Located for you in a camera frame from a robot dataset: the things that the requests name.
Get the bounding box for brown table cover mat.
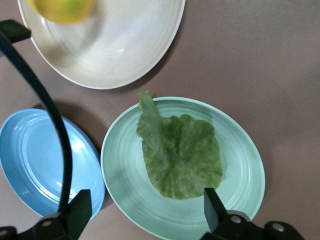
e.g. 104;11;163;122
0;0;320;240

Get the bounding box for blue plate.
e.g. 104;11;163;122
0;108;106;221

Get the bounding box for yellow lemon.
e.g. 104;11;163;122
24;0;97;25

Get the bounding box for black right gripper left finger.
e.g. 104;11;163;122
0;189;93;240

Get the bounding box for beige plate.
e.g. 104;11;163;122
16;0;187;90

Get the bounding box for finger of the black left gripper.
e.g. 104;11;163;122
0;19;32;45

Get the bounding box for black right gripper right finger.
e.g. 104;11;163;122
199;187;305;240

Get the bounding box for mint green plate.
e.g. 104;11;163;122
100;96;266;240

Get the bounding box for green lettuce leaf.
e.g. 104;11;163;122
136;90;224;200

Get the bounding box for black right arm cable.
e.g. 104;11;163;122
0;31;73;213

